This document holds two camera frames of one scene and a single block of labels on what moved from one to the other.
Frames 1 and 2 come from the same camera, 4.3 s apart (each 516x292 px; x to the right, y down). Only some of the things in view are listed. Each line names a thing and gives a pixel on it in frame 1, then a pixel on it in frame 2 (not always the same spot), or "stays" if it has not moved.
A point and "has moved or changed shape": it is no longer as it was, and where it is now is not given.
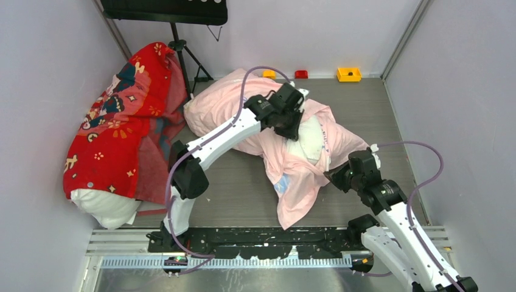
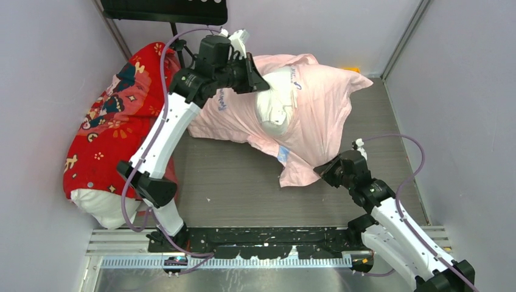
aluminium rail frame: [108, 249] stays
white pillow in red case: [112, 210] stays
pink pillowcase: [294, 182] has moved or changed shape
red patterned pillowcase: [122, 146] stays
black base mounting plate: [262, 243] stays
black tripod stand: [181, 45] stays
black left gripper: [291, 131] to [252, 80]
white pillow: [310, 139] has moved or changed shape
